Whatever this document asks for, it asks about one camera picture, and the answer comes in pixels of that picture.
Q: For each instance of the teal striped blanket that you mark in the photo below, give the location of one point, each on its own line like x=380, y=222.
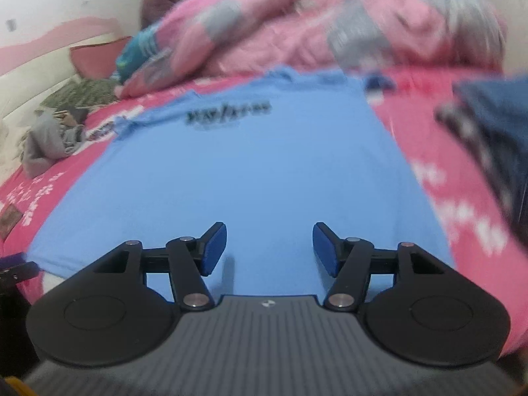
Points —
x=148, y=50

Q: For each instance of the white padded headboard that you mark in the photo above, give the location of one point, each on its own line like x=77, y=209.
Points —
x=32, y=71

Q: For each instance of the pink pillow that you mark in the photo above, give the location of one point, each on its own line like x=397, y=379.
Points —
x=97, y=61

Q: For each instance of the light blue printed t-shirt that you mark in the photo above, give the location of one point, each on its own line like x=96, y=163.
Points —
x=269, y=159

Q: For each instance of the pink and grey quilt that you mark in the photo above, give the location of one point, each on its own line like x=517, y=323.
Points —
x=231, y=37

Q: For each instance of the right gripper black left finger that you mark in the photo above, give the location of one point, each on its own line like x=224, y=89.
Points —
x=126, y=303

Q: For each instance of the green patterned pillow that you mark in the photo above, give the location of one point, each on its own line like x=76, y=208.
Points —
x=84, y=93

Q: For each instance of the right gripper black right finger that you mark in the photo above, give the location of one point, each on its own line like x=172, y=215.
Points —
x=410, y=303

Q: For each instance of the grey folded garment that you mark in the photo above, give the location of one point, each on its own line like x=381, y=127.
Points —
x=50, y=140

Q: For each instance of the dark blue garment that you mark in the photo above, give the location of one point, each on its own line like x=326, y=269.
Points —
x=489, y=117

